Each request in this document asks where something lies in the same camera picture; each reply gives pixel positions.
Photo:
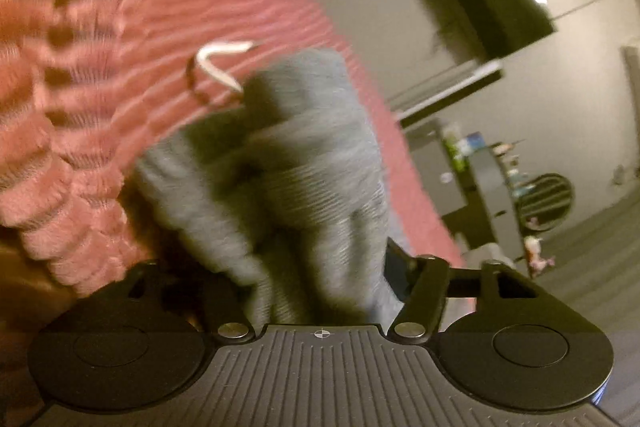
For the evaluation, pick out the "black shelf ledge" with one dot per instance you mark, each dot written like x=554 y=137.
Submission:
x=445 y=89

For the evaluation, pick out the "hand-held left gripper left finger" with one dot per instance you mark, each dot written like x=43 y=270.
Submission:
x=226 y=307

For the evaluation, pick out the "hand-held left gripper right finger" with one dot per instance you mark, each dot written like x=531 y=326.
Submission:
x=397 y=272

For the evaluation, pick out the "green items on cabinet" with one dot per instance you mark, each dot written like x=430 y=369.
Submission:
x=454 y=148

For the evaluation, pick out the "small toy figure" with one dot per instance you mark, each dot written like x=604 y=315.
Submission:
x=536 y=257

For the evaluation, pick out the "pink ribbed blanket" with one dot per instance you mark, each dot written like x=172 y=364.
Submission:
x=125 y=32

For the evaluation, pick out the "round dark striped object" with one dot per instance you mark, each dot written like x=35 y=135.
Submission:
x=547 y=202

